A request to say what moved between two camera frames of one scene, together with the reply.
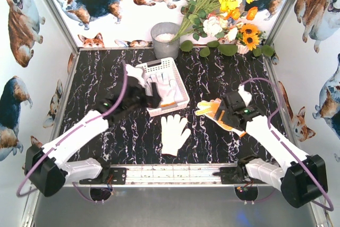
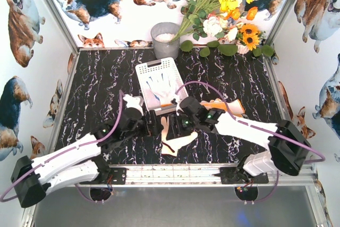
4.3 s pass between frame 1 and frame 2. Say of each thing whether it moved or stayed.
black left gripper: moved
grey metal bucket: stayed
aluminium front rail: stayed
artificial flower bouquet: stayed
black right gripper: moved
